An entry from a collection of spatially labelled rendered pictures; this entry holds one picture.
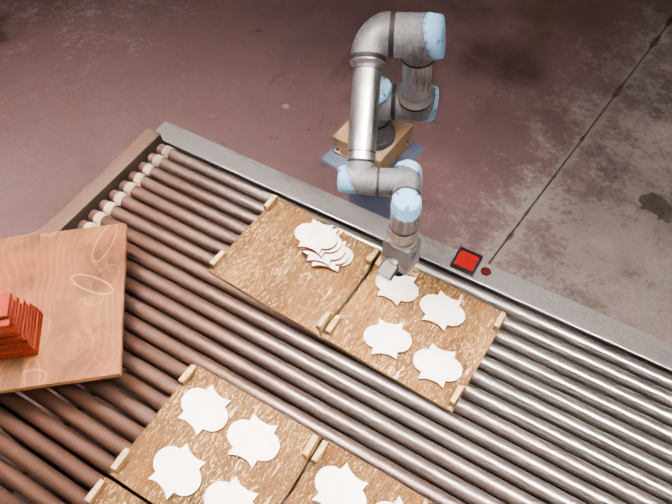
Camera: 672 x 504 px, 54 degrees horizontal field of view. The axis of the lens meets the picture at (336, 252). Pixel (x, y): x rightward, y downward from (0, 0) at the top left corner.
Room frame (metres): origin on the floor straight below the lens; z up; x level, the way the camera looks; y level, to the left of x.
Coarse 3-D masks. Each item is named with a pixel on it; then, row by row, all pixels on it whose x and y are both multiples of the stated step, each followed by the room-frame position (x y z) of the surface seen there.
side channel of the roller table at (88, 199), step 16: (144, 144) 1.65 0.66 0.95; (128, 160) 1.58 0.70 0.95; (144, 160) 1.62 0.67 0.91; (96, 176) 1.51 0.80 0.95; (112, 176) 1.51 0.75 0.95; (128, 176) 1.54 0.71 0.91; (80, 192) 1.44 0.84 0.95; (96, 192) 1.44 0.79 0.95; (64, 208) 1.37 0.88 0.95; (80, 208) 1.37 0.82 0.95; (96, 208) 1.41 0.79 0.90; (48, 224) 1.31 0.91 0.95; (64, 224) 1.30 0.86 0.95
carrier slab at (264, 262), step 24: (264, 216) 1.33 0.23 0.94; (288, 216) 1.33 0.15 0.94; (312, 216) 1.33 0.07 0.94; (240, 240) 1.24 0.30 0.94; (264, 240) 1.24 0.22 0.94; (288, 240) 1.23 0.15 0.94; (360, 240) 1.23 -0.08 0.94; (240, 264) 1.15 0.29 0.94; (264, 264) 1.14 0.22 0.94; (288, 264) 1.14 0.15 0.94; (360, 264) 1.14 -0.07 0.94; (240, 288) 1.06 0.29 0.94; (264, 288) 1.06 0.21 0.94; (288, 288) 1.06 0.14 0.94; (312, 288) 1.05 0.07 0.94; (336, 288) 1.05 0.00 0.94; (288, 312) 0.97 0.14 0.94; (312, 312) 0.97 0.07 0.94; (336, 312) 0.97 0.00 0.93
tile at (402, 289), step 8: (376, 280) 1.07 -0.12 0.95; (384, 280) 1.07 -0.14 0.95; (392, 280) 1.07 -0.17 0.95; (400, 280) 1.07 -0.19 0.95; (408, 280) 1.07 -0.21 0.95; (384, 288) 1.04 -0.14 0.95; (392, 288) 1.04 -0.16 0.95; (400, 288) 1.04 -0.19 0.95; (408, 288) 1.04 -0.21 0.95; (416, 288) 1.04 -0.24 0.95; (376, 296) 1.02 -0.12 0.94; (384, 296) 1.02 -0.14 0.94; (392, 296) 1.01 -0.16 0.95; (400, 296) 1.01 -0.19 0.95; (408, 296) 1.01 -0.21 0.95; (416, 296) 1.01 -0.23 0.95
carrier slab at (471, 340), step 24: (360, 288) 1.05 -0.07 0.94; (432, 288) 1.05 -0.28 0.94; (360, 312) 0.97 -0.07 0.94; (384, 312) 0.97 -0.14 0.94; (408, 312) 0.97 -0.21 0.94; (480, 312) 0.96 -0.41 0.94; (336, 336) 0.89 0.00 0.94; (360, 336) 0.89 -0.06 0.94; (432, 336) 0.89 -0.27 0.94; (456, 336) 0.88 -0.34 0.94; (480, 336) 0.88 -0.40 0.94; (360, 360) 0.82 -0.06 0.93; (384, 360) 0.81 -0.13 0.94; (408, 360) 0.81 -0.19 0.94; (480, 360) 0.81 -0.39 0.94; (408, 384) 0.74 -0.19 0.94; (432, 384) 0.74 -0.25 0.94; (456, 384) 0.74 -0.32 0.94
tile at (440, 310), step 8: (424, 296) 1.01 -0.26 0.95; (432, 296) 1.01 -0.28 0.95; (440, 296) 1.01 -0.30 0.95; (424, 304) 0.98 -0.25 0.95; (432, 304) 0.98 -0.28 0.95; (440, 304) 0.98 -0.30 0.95; (448, 304) 0.98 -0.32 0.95; (456, 304) 0.98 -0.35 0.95; (424, 312) 0.96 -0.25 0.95; (432, 312) 0.96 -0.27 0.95; (440, 312) 0.96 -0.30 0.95; (448, 312) 0.96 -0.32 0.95; (456, 312) 0.96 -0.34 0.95; (424, 320) 0.93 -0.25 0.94; (432, 320) 0.93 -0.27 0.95; (440, 320) 0.93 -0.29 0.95; (448, 320) 0.93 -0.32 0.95; (456, 320) 0.93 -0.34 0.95; (440, 328) 0.91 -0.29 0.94
